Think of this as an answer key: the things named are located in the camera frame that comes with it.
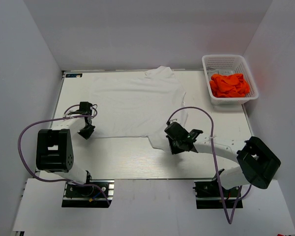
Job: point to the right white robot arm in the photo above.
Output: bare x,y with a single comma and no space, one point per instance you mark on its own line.
257,164

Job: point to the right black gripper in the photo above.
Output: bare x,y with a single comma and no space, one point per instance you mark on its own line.
173,150

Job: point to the orange t shirt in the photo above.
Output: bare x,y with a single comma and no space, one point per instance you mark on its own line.
229,86

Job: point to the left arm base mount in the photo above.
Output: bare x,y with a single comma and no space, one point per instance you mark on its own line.
88,197

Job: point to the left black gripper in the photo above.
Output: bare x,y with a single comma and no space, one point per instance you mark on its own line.
87,135

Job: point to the white t shirt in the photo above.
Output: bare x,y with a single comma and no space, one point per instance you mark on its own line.
138,107

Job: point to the blue table label sticker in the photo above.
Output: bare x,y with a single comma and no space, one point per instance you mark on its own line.
74,75

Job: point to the white plastic basket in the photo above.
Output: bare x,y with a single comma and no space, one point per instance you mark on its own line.
228,65

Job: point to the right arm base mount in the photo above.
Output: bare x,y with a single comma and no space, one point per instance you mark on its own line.
208,195

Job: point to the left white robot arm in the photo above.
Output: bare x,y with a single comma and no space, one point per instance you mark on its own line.
54,153

